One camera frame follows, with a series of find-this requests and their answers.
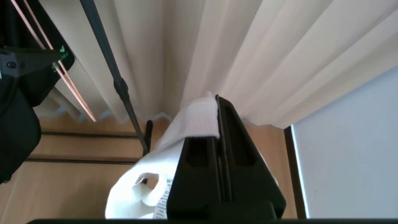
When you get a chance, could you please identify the black garment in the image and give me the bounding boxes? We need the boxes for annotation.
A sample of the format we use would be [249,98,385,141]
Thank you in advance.
[0,0,75,184]

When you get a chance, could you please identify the white garment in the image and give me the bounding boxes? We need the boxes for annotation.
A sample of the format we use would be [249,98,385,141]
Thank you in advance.
[104,91,279,220]

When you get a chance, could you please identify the black clothes rack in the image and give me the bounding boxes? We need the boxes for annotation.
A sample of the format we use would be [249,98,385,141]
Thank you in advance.
[26,0,153,164]

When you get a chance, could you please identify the pink clothes hanger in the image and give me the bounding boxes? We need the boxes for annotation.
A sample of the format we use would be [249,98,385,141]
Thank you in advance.
[9,0,97,123]

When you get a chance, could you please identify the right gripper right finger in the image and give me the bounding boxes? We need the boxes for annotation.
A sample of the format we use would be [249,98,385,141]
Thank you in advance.
[216,95,287,218]

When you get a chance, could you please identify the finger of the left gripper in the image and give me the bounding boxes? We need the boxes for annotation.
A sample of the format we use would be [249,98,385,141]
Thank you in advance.
[0,45,62,78]

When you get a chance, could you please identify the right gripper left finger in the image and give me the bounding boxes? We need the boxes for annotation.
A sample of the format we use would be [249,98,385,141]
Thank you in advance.
[167,136,223,218]

